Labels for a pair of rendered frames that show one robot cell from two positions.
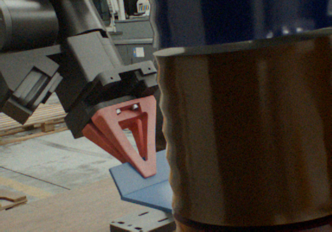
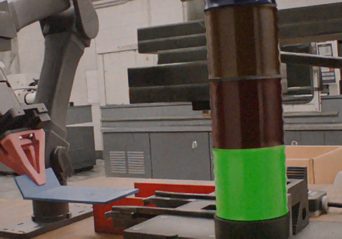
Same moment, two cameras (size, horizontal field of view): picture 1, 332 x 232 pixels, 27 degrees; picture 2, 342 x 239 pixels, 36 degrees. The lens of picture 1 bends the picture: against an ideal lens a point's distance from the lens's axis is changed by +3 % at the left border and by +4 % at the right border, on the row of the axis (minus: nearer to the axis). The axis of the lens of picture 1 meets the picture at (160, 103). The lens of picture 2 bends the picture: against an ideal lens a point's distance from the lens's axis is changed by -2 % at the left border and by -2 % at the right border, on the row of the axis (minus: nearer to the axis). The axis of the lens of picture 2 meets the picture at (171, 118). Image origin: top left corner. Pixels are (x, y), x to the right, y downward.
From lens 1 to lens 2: 0.16 m
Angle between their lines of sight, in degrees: 22
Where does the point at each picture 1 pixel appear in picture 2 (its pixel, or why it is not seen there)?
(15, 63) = not seen: outside the picture
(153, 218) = (29, 225)
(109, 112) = (15, 137)
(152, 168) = (43, 179)
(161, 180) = (49, 187)
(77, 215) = not seen: outside the picture
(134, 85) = (32, 120)
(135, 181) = (32, 187)
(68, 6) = not seen: outside the picture
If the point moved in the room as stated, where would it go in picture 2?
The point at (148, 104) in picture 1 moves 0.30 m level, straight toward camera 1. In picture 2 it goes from (40, 134) to (95, 151)
